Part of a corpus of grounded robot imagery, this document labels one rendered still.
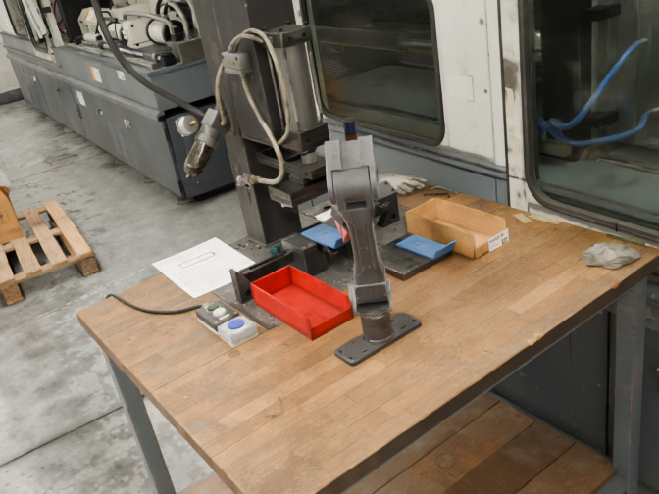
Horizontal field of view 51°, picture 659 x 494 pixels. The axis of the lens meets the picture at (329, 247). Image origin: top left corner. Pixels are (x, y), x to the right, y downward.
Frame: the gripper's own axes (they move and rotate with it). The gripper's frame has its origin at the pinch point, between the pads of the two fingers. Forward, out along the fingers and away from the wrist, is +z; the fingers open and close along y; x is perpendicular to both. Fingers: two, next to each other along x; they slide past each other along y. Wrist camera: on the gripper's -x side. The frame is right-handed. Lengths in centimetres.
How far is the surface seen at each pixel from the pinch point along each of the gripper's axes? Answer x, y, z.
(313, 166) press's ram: 0.4, 16.6, -10.6
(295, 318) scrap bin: 24.3, -12.6, 1.1
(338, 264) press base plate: -2.4, 1.2, 12.9
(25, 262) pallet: 22, 205, 225
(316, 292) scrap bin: 12.5, -6.5, 6.6
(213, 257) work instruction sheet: 16.6, 30.6, 31.5
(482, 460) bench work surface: -26, -55, 57
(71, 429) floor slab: 54, 61, 157
